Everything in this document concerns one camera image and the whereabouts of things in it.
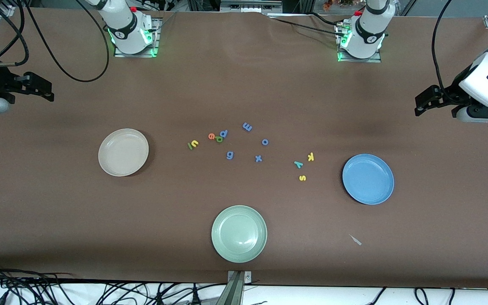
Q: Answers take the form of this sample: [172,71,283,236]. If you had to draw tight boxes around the blue plate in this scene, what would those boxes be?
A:
[342,154,395,205]

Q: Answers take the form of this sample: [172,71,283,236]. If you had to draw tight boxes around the beige brown plate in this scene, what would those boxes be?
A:
[98,128,150,177]

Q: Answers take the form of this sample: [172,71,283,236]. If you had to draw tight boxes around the brown table mat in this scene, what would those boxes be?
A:
[0,7,488,289]

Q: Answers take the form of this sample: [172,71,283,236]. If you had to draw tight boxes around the green plate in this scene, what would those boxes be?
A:
[211,205,268,263]

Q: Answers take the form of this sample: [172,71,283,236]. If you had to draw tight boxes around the silver clamp plate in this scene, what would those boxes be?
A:
[227,270,252,283]

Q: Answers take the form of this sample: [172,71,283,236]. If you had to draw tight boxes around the grey metal pole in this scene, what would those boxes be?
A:
[215,271,244,305]

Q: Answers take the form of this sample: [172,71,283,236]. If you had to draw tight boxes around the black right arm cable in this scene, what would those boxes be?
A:
[0,0,111,83]

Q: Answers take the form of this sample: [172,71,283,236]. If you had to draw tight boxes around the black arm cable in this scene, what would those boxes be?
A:
[432,0,454,91]
[0,0,111,83]

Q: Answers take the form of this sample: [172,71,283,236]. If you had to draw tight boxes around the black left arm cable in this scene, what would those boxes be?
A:
[432,0,454,91]

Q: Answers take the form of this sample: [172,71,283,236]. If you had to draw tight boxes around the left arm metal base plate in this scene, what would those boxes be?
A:
[335,23,382,63]

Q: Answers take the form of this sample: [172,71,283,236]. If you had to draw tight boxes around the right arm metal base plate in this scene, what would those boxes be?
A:
[114,17,160,58]

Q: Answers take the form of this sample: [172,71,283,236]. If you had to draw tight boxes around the black base cable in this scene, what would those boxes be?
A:
[267,16,344,38]
[310,12,348,28]

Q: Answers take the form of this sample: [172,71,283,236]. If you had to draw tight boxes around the tangled black cables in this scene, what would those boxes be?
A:
[0,259,227,305]

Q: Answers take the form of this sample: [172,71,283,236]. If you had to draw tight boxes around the grey metal frame device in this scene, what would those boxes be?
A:
[220,0,283,13]

